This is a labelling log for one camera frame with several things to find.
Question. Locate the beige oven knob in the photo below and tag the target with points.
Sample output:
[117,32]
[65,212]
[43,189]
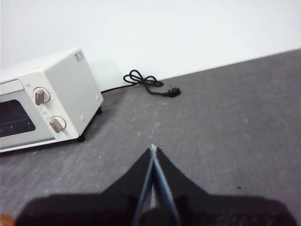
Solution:
[41,96]
[57,124]

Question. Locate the white toaster oven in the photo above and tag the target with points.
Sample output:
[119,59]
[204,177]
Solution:
[70,77]

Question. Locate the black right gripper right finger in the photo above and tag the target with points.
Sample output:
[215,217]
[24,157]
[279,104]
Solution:
[223,212]

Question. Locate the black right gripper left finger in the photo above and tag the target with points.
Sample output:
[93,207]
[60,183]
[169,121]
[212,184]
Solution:
[94,209]

